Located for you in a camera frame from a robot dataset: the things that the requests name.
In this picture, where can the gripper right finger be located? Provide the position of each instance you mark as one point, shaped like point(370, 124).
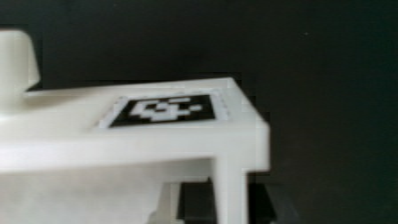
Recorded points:
point(271, 205)

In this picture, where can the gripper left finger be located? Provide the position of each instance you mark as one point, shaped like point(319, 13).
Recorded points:
point(196, 203)

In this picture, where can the white drawer box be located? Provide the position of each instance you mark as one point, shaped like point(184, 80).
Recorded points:
point(104, 146)

